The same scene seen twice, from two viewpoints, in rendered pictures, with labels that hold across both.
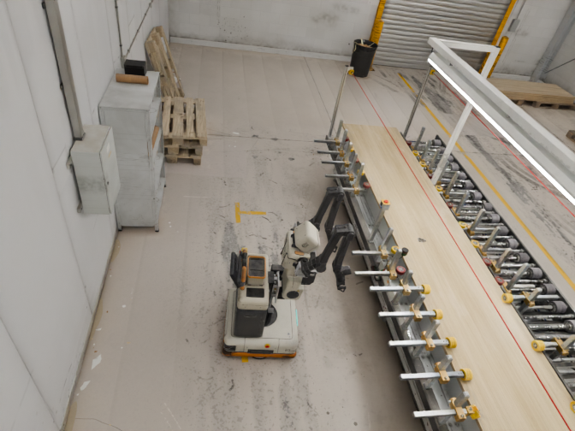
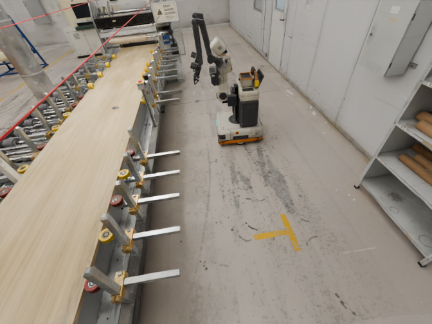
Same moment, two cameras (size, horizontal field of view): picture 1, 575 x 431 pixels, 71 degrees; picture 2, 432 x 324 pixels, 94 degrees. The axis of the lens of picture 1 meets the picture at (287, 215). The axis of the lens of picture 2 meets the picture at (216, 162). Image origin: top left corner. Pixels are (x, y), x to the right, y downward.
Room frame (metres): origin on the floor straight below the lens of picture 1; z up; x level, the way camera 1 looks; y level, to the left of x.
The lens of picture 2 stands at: (4.97, 0.18, 1.96)
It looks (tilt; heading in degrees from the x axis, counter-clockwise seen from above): 43 degrees down; 191
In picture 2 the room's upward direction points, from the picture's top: 7 degrees counter-clockwise
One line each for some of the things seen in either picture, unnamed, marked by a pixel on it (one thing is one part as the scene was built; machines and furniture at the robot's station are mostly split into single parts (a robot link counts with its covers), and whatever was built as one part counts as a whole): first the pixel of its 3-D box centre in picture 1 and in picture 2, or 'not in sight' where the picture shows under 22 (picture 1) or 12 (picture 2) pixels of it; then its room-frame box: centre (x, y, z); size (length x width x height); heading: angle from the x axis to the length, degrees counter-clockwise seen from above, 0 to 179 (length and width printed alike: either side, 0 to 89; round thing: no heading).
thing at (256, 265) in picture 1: (256, 270); (245, 79); (2.24, 0.17, 0.87); 0.23 x 0.15 x 0.11; 10
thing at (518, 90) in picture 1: (522, 90); not in sight; (10.13, -5.01, 0.23); 2.41 x 0.77 x 0.17; 106
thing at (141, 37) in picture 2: not in sight; (137, 38); (0.19, -2.18, 1.05); 1.43 x 0.12 x 0.12; 104
